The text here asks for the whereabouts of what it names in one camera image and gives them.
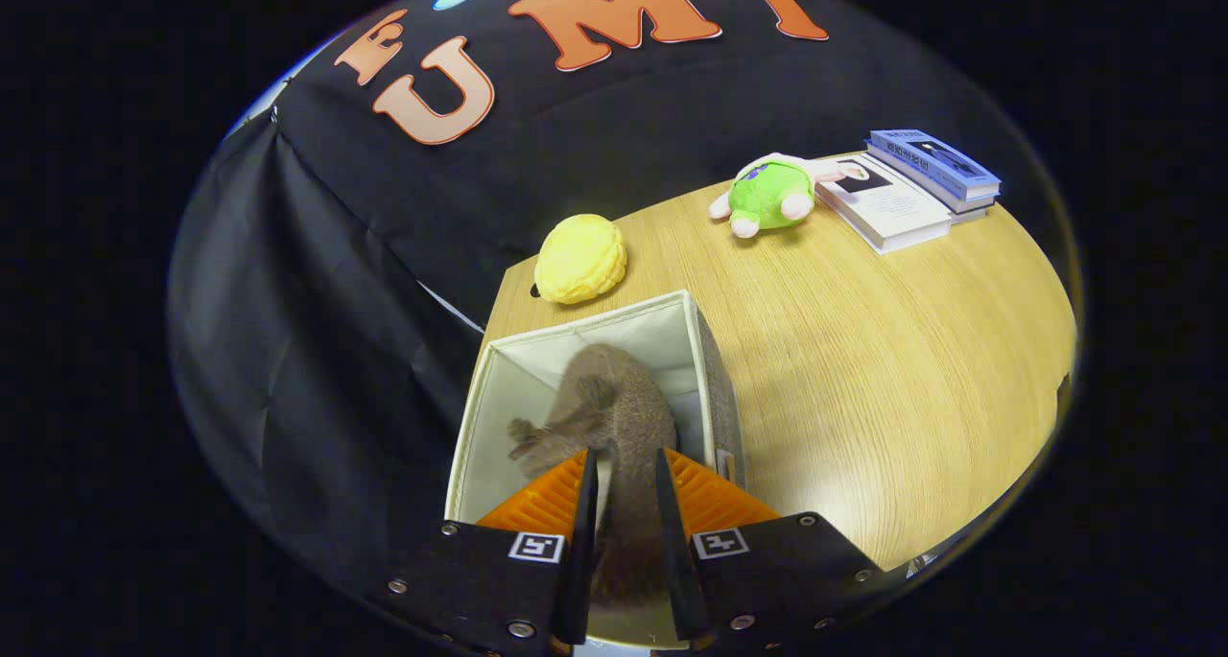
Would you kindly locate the brown fuzzy shoe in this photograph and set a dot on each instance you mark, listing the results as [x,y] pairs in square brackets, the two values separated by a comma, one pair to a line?
[624,398]

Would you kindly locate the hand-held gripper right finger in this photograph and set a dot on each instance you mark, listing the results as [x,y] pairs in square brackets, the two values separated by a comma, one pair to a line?
[676,551]

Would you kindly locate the grey fabric storage box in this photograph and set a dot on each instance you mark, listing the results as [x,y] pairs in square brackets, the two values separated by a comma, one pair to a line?
[662,336]

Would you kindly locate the white book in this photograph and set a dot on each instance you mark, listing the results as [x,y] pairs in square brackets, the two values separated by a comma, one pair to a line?
[892,206]

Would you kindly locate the green and white plush toy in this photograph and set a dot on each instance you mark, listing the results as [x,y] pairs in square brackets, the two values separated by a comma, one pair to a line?
[767,197]

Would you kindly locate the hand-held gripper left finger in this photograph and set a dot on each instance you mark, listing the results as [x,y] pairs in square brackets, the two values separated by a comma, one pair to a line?
[583,542]

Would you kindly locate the black backdrop cloth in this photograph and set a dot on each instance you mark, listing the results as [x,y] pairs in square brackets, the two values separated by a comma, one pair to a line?
[317,302]

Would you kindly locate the yellow plush bread toy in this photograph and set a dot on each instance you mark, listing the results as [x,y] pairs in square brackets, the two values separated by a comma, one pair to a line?
[580,259]

